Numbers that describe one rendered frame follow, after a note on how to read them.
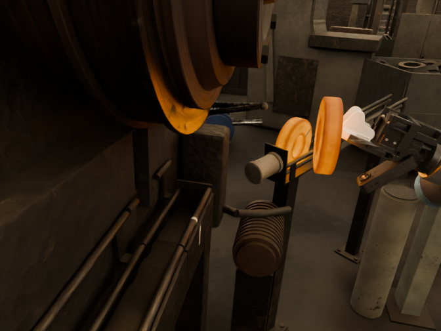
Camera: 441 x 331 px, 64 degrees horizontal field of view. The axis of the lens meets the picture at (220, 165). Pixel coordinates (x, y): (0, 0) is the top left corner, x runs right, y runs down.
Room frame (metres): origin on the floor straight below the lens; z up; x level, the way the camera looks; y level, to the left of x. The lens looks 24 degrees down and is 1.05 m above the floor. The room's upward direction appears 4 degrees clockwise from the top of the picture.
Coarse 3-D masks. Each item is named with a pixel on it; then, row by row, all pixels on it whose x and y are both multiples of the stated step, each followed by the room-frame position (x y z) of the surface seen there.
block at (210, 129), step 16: (208, 128) 0.74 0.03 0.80; (224, 128) 0.75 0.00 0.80; (192, 144) 0.71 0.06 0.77; (208, 144) 0.71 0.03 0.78; (224, 144) 0.71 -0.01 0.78; (192, 160) 0.71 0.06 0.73; (208, 160) 0.71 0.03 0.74; (224, 160) 0.72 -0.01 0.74; (192, 176) 0.71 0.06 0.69; (208, 176) 0.71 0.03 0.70; (224, 176) 0.73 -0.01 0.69; (224, 192) 0.75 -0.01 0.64
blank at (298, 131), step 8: (288, 120) 0.92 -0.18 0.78; (296, 120) 0.92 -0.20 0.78; (304, 120) 0.93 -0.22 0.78; (288, 128) 0.89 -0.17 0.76; (296, 128) 0.90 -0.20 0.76; (304, 128) 0.94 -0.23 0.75; (280, 136) 0.89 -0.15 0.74; (288, 136) 0.88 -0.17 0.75; (296, 136) 0.90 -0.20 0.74; (304, 136) 0.94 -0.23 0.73; (280, 144) 0.87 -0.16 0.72; (288, 144) 0.87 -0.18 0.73; (296, 144) 0.96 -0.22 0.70; (304, 144) 0.95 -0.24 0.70; (288, 152) 0.88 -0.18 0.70; (296, 152) 0.94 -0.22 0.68; (304, 152) 0.95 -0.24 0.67; (288, 160) 0.88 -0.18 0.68; (288, 168) 0.89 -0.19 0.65
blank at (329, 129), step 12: (324, 108) 0.64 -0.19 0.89; (336, 108) 0.63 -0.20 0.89; (324, 120) 0.62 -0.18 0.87; (336, 120) 0.61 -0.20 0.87; (324, 132) 0.60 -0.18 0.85; (336, 132) 0.60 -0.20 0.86; (324, 144) 0.60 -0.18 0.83; (336, 144) 0.59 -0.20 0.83; (324, 156) 0.60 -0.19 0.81; (336, 156) 0.59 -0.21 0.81; (324, 168) 0.61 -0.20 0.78
